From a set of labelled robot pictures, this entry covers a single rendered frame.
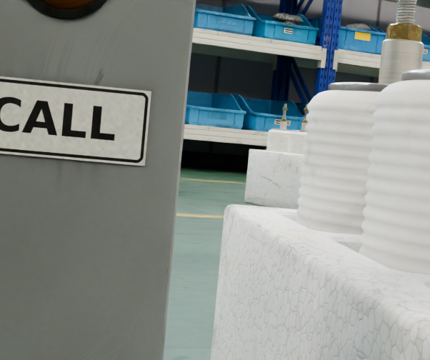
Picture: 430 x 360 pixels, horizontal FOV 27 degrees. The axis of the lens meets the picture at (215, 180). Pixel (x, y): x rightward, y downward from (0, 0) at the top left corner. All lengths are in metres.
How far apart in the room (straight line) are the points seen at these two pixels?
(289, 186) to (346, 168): 2.35
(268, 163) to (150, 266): 2.66
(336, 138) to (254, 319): 0.10
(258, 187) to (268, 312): 2.55
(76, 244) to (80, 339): 0.03
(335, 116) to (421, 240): 0.13
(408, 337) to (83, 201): 0.09
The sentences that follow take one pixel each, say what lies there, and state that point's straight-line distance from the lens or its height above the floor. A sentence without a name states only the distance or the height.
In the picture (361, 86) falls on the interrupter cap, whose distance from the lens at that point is 0.46.
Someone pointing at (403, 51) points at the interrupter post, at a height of 0.27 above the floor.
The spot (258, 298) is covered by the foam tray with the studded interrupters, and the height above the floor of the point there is 0.15.
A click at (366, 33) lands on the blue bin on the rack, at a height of 0.91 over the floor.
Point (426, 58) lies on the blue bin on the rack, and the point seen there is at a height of 0.82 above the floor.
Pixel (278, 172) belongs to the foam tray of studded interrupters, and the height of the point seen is 0.12.
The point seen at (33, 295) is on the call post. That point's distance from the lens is 0.25.
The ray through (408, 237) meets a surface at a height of 0.19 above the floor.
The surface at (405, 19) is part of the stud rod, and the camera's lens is 0.50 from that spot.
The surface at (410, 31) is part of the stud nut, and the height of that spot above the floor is 0.29.
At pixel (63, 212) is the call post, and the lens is 0.24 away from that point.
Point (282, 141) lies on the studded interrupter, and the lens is 2.94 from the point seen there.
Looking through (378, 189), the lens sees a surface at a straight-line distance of 0.36.
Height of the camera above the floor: 0.22
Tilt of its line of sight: 3 degrees down
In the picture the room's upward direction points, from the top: 5 degrees clockwise
